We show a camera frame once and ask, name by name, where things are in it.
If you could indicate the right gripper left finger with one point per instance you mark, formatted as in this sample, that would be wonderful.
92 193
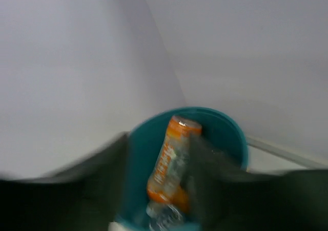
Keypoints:
83 196

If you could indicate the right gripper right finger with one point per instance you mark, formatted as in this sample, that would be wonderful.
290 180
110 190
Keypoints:
225 197

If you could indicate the orange bottle white label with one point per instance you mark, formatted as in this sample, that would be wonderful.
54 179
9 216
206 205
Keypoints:
164 183

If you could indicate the clear ribbed plastic bottle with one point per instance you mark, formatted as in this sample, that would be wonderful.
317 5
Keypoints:
164 216

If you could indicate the teal and cream bin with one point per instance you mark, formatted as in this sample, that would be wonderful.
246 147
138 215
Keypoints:
145 143

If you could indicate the aluminium rail right edge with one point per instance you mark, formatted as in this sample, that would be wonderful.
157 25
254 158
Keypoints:
286 153

